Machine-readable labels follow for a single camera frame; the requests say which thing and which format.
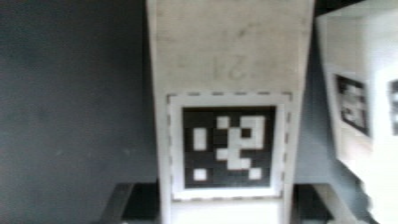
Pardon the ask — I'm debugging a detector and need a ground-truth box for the white square table top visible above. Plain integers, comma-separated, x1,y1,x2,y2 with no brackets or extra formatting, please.
316,0,398,224

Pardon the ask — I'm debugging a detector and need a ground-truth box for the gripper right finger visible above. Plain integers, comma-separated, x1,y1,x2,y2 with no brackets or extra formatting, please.
312,184,369,224

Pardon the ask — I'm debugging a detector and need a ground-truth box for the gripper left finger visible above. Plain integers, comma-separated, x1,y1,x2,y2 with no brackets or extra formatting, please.
97,183,133,224

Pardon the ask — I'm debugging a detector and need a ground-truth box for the white table leg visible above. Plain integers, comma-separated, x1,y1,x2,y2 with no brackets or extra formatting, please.
147,0,314,224

